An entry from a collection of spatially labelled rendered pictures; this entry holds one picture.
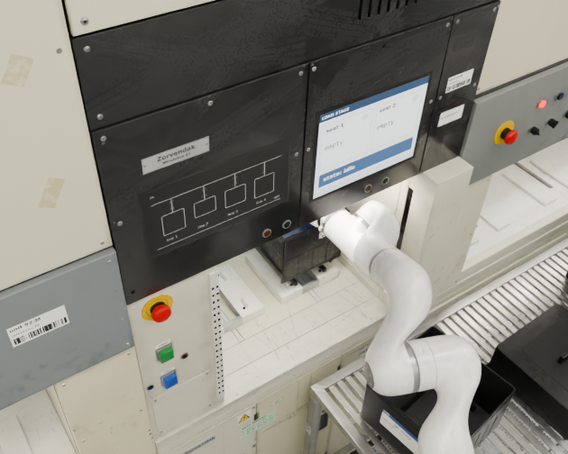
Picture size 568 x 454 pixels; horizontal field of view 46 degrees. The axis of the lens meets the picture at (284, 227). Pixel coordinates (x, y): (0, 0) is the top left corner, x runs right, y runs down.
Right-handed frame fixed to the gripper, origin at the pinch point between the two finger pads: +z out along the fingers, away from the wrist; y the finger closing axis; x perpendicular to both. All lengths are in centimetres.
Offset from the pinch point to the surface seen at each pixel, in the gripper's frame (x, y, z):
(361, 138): 36.9, -6.5, -30.2
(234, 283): -31.5, -19.1, 2.0
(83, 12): 77, -59, -30
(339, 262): -34.5, 14.6, -5.5
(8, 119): 65, -72, -30
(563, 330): -35, 54, -61
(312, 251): -17.6, -0.4, -10.0
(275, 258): -18.1, -10.6, -6.5
